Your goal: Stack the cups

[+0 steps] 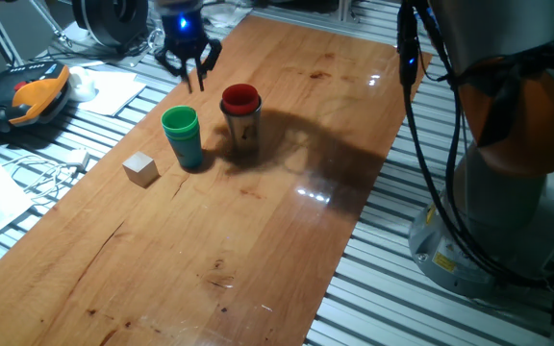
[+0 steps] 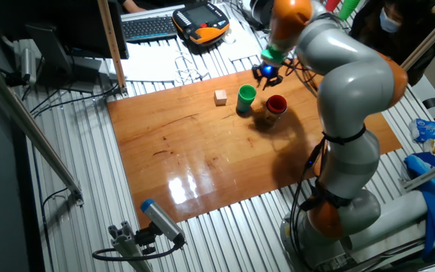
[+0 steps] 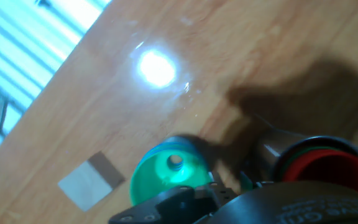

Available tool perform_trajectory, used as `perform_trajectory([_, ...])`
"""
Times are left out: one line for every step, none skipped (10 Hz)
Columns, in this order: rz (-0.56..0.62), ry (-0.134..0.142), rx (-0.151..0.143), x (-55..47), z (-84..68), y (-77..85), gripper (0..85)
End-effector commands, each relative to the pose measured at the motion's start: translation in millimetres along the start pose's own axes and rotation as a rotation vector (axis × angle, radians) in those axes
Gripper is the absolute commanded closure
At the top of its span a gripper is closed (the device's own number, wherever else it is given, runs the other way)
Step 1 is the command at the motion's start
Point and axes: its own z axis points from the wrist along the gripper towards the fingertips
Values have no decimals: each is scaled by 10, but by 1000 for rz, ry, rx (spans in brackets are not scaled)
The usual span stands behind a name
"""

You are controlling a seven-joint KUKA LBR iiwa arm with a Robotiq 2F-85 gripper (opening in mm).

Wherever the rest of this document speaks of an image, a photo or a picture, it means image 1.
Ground white charger with cable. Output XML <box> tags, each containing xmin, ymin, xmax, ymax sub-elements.
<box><xmin>1</xmin><ymin>147</ymin><xmax>91</xmax><ymax>207</ymax></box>

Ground white blank paper sheet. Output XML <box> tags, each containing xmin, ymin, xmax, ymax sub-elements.
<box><xmin>75</xmin><ymin>68</ymin><xmax>148</xmax><ymax>117</ymax></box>

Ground white round device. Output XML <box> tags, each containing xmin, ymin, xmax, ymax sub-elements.
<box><xmin>66</xmin><ymin>65</ymin><xmax>98</xmax><ymax>104</ymax></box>

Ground orange and black teach pendant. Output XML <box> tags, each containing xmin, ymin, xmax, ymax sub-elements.
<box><xmin>0</xmin><ymin>61</ymin><xmax>73</xmax><ymax>135</ymax></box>

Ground stainless steel cup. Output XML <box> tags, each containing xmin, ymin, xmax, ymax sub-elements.
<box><xmin>219</xmin><ymin>99</ymin><xmax>264</xmax><ymax>158</ymax></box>

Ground light wooden cube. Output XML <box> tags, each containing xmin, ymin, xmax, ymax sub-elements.
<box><xmin>121</xmin><ymin>151</ymin><xmax>161</xmax><ymax>189</ymax></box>

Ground black filament spool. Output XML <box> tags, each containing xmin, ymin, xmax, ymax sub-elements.
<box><xmin>70</xmin><ymin>0</ymin><xmax>150</xmax><ymax>50</ymax></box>

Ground varnished wooden board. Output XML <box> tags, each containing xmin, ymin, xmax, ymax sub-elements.
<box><xmin>0</xmin><ymin>14</ymin><xmax>433</xmax><ymax>346</ymax></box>

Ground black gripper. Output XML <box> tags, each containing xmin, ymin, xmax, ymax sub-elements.
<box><xmin>153</xmin><ymin>0</ymin><xmax>224</xmax><ymax>95</ymax></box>

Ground white crumpled tissue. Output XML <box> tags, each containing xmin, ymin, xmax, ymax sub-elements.
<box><xmin>203</xmin><ymin>2</ymin><xmax>255</xmax><ymax>29</ymax></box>

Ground red plastic cup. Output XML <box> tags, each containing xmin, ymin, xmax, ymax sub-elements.
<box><xmin>220</xmin><ymin>83</ymin><xmax>262</xmax><ymax>116</ymax></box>

